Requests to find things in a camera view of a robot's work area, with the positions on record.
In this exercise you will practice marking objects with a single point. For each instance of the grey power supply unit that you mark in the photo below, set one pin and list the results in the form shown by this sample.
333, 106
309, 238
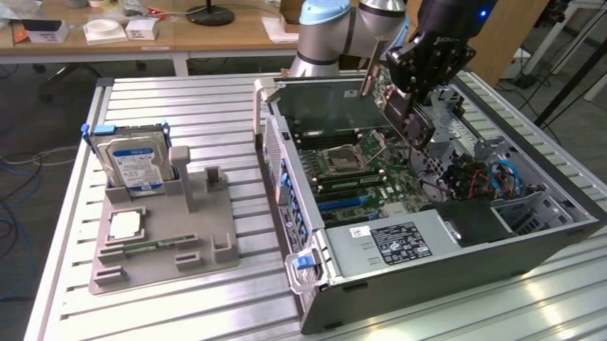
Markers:
351, 255

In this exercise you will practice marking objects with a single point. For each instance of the green motherboard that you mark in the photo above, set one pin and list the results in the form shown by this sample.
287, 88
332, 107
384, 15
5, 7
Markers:
393, 177

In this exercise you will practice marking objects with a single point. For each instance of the open black PC case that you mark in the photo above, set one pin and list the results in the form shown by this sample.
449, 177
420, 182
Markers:
427, 284

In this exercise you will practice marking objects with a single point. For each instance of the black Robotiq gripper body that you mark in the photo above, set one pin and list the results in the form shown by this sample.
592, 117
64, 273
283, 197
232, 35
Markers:
449, 21

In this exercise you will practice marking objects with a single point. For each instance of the blue case latch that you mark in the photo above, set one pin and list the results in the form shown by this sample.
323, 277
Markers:
304, 263

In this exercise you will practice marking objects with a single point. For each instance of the small white labelled box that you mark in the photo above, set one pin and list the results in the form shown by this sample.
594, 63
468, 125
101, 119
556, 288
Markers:
141, 30

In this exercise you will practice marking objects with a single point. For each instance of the flat white box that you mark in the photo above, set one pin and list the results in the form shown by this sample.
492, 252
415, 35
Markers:
277, 32

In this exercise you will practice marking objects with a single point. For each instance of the metal socket cover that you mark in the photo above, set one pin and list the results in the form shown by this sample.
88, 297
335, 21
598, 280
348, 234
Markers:
372, 145

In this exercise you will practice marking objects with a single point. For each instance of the metal disk bay cage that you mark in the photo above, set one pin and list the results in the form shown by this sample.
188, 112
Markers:
445, 156

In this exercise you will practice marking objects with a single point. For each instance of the blue expansion slot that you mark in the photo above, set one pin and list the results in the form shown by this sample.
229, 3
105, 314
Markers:
345, 204

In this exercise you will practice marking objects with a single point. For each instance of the black RAM stick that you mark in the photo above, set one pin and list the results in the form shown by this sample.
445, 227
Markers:
351, 181
327, 134

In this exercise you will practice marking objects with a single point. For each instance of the green RAM stick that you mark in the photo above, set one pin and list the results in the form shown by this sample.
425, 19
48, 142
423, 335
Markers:
147, 246

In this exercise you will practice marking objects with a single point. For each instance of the hard disk in blue carrier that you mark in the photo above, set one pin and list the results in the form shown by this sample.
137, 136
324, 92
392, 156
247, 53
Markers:
135, 167

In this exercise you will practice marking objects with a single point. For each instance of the graphics card with black fan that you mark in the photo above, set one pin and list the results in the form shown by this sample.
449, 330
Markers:
417, 124

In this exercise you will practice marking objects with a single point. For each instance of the brown cardboard box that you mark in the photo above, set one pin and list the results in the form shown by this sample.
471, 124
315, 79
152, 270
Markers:
289, 12

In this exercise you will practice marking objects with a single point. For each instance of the grey printed parts rack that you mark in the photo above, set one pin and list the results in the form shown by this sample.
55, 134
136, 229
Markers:
161, 220

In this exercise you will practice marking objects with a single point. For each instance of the wooden desk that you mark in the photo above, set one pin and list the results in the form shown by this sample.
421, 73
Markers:
213, 35

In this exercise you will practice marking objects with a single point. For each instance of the silver CPU chip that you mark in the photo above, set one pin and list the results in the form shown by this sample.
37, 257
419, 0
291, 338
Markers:
124, 227

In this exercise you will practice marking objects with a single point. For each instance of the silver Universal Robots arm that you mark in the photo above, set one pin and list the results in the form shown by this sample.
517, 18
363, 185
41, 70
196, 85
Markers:
321, 42

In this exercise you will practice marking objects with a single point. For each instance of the CPU socket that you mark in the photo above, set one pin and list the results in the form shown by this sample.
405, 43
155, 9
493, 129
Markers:
341, 159

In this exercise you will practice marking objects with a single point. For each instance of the wooden cabinet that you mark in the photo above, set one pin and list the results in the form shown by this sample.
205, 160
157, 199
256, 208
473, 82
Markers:
513, 35

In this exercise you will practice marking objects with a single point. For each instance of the white box with round hollow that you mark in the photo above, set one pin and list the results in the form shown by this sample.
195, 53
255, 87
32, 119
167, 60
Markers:
101, 33

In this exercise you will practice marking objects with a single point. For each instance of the white box with black lid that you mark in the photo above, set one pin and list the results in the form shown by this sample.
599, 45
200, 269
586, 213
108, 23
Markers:
44, 35

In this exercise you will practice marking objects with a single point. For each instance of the black round lamp base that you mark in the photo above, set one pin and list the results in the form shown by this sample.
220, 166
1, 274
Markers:
211, 17

